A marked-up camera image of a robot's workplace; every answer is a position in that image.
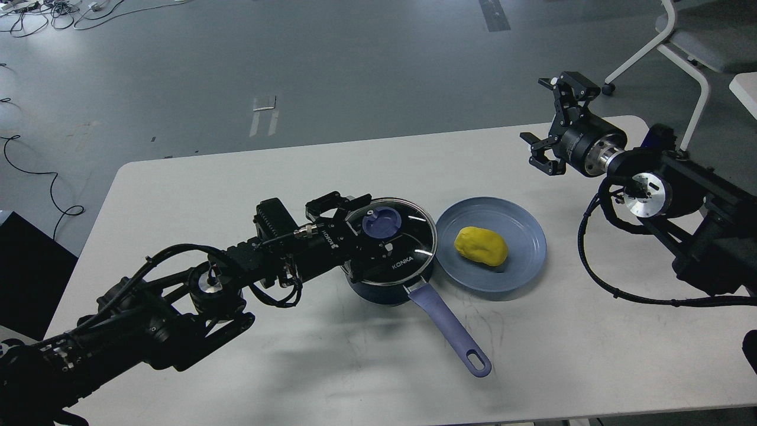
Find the blue plate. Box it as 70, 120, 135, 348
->
436, 196, 547, 300

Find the white office chair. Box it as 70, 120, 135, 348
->
601, 1, 756, 151

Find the cable bundle with power strip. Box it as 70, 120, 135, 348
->
0, 0, 196, 40

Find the dark blue saucepan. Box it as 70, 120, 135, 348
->
344, 251, 492, 377

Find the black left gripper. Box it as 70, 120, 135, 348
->
284, 191, 399, 283

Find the yellow potato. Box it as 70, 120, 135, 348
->
454, 226, 509, 267

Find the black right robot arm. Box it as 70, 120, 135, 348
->
520, 71, 756, 308

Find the black box at left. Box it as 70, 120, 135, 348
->
1, 210, 78, 340

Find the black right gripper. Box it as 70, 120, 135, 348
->
520, 71, 628, 177

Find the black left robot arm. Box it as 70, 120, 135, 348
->
2, 191, 378, 425

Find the white table corner right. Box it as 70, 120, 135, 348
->
728, 71, 757, 120

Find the glass pot lid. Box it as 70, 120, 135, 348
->
342, 197, 438, 286

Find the black floor cable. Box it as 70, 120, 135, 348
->
0, 136, 85, 242

